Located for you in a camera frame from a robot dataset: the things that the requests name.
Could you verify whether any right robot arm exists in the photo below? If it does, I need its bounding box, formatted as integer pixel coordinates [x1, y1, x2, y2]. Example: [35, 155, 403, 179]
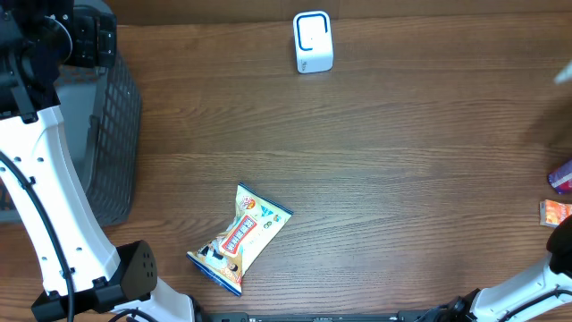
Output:
[419, 218, 571, 322]

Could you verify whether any white barcode scanner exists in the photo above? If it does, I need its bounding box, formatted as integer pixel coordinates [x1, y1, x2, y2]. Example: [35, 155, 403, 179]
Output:
[292, 11, 334, 74]

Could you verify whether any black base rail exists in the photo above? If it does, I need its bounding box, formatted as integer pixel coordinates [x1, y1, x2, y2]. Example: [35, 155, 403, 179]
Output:
[196, 309, 444, 322]

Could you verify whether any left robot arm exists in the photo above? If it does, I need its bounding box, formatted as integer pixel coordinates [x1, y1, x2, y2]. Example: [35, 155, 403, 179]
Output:
[1, 1, 199, 322]

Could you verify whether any red purple liners pack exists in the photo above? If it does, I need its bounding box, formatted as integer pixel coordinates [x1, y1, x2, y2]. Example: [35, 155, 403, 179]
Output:
[547, 160, 572, 194]

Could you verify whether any grey plastic shopping basket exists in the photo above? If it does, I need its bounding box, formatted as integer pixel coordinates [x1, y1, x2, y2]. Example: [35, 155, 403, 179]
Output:
[0, 0, 143, 227]

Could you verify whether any orange snack packet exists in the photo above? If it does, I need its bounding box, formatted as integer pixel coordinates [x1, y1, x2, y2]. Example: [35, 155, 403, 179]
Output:
[539, 199, 571, 227]

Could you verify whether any white conditioner tube gold cap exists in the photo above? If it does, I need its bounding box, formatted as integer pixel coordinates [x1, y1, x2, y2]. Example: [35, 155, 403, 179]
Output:
[553, 62, 572, 84]

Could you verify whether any cream snack bag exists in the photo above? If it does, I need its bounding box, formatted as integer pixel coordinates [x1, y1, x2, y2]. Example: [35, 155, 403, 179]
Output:
[187, 182, 293, 296]

